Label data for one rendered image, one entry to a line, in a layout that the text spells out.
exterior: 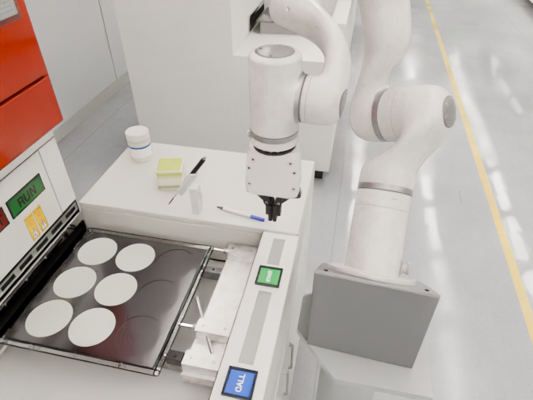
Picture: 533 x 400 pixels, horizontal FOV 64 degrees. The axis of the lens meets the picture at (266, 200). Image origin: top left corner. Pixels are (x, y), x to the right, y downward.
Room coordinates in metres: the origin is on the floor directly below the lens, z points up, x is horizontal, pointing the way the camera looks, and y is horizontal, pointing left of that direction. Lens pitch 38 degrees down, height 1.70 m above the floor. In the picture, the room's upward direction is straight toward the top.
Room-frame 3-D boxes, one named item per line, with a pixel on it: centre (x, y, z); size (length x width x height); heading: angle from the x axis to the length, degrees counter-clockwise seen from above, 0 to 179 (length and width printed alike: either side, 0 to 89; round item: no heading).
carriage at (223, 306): (0.63, 0.10, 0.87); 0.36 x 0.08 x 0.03; 168
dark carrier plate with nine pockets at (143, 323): (0.67, 0.36, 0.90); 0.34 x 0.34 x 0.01; 78
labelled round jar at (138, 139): (1.15, 0.40, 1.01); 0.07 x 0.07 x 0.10
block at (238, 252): (0.79, 0.06, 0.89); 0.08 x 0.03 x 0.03; 78
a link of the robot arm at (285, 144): (0.65, -0.01, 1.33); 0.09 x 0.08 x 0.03; 78
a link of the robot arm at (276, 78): (0.65, -0.02, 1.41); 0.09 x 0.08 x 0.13; 72
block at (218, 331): (0.56, 0.11, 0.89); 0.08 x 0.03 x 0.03; 78
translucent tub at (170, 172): (1.01, 0.27, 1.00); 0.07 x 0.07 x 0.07; 4
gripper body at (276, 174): (0.65, -0.01, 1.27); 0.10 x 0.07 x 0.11; 78
